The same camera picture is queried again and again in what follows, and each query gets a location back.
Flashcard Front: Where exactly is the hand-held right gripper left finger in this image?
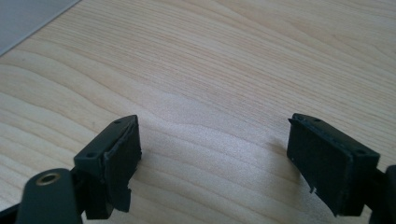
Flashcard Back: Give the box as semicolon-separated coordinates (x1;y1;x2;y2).
73;114;143;220

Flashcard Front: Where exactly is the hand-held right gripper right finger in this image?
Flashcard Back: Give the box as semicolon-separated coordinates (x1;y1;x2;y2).
286;113;381;217

